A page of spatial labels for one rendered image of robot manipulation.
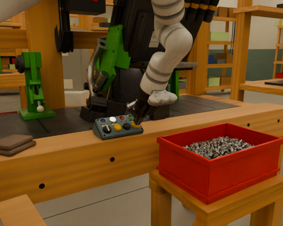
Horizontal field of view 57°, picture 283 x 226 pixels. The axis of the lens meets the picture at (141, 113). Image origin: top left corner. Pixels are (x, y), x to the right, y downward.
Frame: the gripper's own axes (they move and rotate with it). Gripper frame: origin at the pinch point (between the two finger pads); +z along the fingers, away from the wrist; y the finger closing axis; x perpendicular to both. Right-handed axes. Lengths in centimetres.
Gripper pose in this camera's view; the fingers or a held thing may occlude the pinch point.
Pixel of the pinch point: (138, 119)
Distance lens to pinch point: 86.6
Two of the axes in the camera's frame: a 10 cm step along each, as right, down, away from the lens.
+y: -8.6, 1.2, -5.0
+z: -3.0, 6.8, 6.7
